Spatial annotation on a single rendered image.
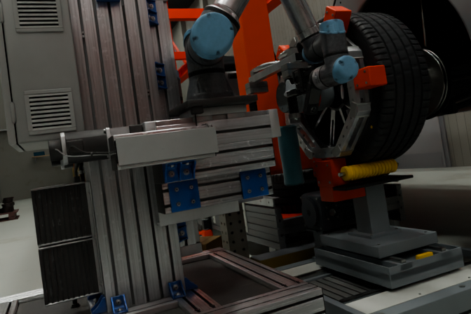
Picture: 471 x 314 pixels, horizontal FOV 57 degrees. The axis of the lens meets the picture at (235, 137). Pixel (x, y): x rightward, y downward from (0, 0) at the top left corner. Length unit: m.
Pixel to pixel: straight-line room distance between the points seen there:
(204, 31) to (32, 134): 0.57
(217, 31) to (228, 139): 0.32
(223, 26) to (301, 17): 0.35
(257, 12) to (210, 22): 1.11
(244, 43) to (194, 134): 1.15
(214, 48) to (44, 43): 0.51
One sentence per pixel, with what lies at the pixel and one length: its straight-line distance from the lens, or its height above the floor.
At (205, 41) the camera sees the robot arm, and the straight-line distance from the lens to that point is 1.21.
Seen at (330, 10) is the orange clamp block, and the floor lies 1.14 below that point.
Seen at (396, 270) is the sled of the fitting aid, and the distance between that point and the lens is 1.73.
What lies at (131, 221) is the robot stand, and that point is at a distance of 1.43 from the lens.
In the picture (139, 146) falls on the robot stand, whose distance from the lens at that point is 1.11.
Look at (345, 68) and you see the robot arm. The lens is 1.32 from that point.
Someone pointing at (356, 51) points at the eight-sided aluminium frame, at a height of 0.96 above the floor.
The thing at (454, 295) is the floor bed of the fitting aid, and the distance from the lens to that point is 1.72.
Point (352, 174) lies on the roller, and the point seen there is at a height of 0.50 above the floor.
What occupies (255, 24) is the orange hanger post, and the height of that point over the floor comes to 1.29.
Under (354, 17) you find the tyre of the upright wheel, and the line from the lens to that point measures 1.81.
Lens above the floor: 0.65
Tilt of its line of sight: 2 degrees up
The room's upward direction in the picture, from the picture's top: 8 degrees counter-clockwise
